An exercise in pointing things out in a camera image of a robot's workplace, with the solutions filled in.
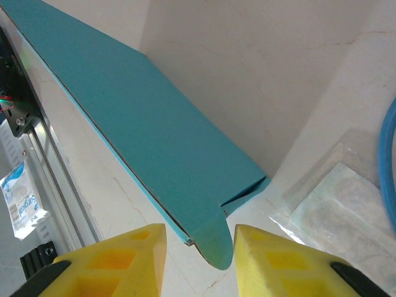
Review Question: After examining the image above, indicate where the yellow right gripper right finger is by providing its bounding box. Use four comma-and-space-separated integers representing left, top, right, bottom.
232, 224, 396, 297

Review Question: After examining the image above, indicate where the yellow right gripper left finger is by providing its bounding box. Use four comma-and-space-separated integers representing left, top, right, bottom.
9, 223, 168, 297

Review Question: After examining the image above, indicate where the blue stethoscope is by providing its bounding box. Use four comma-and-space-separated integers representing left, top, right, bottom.
377, 96, 396, 232

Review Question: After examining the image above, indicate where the teal and white paper box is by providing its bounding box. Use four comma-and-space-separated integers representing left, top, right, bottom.
0, 0, 273, 272

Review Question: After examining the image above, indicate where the black ribbed block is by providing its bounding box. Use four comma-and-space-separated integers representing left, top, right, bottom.
19, 242, 59, 275

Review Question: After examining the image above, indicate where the clear plastic packet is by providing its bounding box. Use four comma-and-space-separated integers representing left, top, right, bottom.
268, 128, 396, 279

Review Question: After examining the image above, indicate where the white blue gauze packet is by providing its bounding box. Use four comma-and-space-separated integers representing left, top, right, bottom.
0, 160, 50, 241

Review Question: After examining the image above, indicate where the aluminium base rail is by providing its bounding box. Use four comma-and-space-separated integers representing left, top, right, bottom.
17, 117, 108, 248

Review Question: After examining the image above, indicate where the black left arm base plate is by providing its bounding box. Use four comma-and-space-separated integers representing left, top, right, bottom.
0, 26, 44, 139

